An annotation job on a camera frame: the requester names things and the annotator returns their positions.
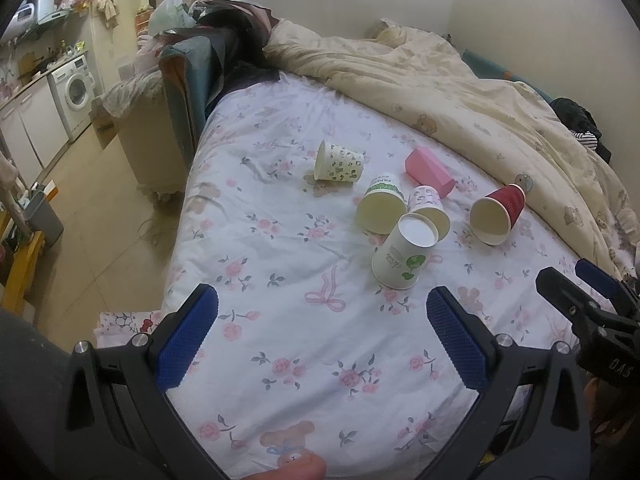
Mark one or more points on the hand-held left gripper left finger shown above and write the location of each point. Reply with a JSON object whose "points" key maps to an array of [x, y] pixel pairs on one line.
{"points": [[187, 340]]}

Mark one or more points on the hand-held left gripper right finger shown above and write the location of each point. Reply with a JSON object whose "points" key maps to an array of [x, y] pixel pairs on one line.
{"points": [[457, 340]]}

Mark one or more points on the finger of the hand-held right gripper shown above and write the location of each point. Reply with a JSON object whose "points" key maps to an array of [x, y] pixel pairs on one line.
{"points": [[597, 275], [562, 290]]}

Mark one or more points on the white cup with green tree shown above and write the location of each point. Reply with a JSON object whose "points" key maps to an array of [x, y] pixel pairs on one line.
{"points": [[402, 257]]}

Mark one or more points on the red paper cup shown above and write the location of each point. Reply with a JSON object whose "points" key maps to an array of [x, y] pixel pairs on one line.
{"points": [[500, 212]]}

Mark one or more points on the pink print paper cup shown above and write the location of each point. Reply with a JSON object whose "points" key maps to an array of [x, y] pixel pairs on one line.
{"points": [[431, 207]]}

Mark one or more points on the green label paper cup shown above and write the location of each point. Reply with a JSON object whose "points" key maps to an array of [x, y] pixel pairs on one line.
{"points": [[382, 207]]}

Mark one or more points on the leaf print paper cup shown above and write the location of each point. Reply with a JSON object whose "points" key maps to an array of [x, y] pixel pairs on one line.
{"points": [[342, 164]]}

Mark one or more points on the person's left hand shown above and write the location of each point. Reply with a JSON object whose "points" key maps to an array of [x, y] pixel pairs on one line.
{"points": [[292, 471]]}

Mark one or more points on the pink cartoon print cloth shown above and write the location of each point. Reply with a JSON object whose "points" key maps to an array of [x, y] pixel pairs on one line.
{"points": [[125, 322]]}

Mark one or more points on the floral bed sheet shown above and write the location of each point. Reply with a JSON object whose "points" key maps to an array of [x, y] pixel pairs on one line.
{"points": [[280, 260]]}

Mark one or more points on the black striped clothes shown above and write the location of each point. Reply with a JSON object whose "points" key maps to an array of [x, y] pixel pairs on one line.
{"points": [[582, 122]]}

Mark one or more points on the pink box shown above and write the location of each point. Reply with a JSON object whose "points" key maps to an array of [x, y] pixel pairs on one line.
{"points": [[429, 172]]}

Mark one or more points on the yellow stool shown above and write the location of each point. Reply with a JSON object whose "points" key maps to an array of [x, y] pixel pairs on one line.
{"points": [[22, 270]]}

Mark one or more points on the grey trash bin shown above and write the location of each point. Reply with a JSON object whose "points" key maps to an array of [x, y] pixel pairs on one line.
{"points": [[44, 217]]}

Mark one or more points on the armchair with lace cover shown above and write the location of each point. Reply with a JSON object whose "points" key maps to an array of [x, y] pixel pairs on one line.
{"points": [[145, 130]]}

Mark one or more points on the cardboard box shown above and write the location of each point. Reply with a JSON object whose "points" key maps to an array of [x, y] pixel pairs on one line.
{"points": [[102, 125]]}

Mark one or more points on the beige bear print quilt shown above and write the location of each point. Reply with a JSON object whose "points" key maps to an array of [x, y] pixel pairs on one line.
{"points": [[450, 85]]}

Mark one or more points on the teal bed headboard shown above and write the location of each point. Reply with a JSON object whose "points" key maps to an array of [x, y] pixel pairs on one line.
{"points": [[182, 90]]}

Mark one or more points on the white kitchen cabinets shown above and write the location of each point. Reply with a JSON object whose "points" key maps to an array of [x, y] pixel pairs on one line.
{"points": [[30, 125]]}

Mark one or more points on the white washing machine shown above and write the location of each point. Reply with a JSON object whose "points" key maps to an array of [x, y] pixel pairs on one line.
{"points": [[75, 91]]}

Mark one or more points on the dark clothes pile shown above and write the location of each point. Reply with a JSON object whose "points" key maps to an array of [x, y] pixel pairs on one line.
{"points": [[235, 25]]}

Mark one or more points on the white plastic bag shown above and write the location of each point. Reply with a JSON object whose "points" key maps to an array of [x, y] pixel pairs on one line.
{"points": [[170, 12]]}

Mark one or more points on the beige hanging towel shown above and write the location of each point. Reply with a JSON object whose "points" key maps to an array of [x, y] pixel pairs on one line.
{"points": [[108, 11]]}

